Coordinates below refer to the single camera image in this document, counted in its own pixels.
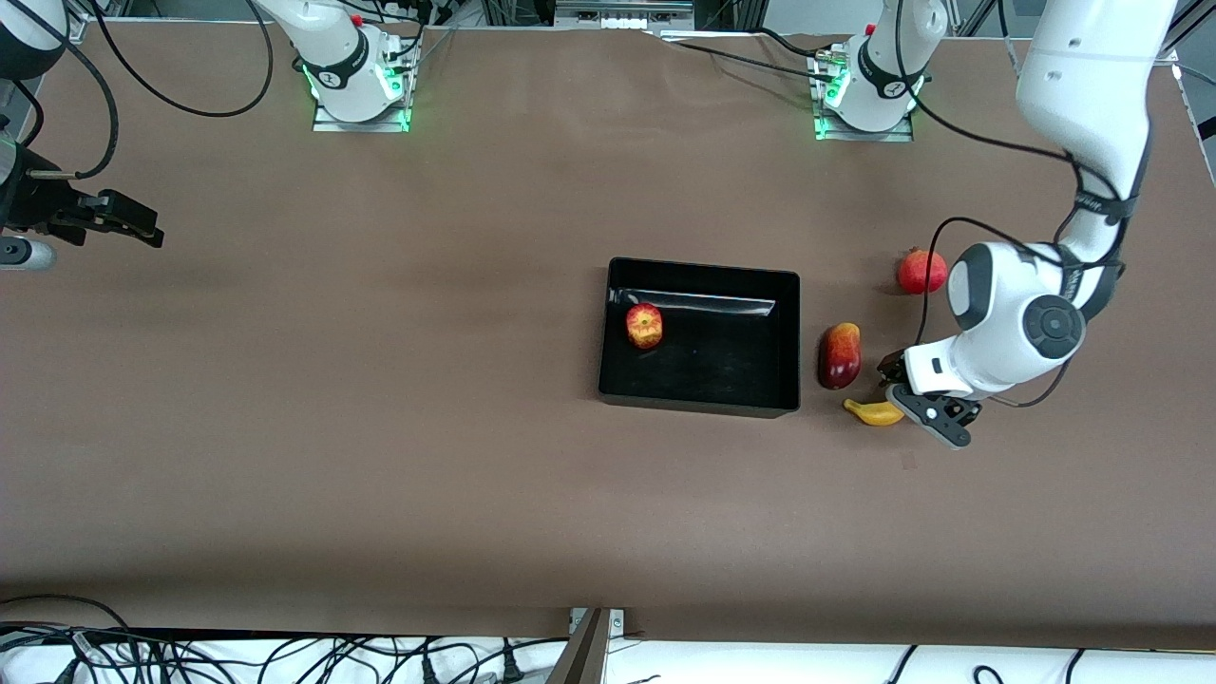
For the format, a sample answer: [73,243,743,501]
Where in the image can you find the yellow banana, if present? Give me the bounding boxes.
[843,398,905,427]

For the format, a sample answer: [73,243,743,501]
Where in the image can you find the black plastic box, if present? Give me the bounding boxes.
[598,256,802,420]

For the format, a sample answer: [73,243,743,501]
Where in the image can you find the red yellow apple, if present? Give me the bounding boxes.
[625,303,664,351]

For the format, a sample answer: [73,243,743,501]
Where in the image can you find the red yellow mango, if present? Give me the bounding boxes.
[818,322,864,390]

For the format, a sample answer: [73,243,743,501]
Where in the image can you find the red pomegranate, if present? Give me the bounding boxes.
[897,247,949,296]

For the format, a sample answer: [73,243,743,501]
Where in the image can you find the aluminium table leg profile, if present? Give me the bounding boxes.
[546,608,614,684]

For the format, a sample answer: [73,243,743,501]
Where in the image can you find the white power strip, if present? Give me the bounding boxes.
[556,0,694,29]

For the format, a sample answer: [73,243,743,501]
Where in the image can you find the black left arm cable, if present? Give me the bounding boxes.
[907,66,1141,409]

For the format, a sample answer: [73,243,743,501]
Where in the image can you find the short black arm cable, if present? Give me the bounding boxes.
[11,79,47,145]

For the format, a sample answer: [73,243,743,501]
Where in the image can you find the black cable with metal plug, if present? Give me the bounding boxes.
[38,19,121,180]

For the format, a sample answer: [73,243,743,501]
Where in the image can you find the long looping black arm cable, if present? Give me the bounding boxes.
[90,0,276,120]

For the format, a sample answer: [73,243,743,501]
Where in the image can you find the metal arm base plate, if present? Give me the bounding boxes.
[813,47,916,143]
[312,38,412,133]

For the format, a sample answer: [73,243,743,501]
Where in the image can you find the black cable on table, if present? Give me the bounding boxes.
[665,27,829,81]

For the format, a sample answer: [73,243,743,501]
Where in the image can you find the small metal bracket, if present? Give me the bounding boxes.
[568,608,628,636]

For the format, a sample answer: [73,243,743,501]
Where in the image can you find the aluminium corner frame profile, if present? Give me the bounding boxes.
[1154,0,1216,67]

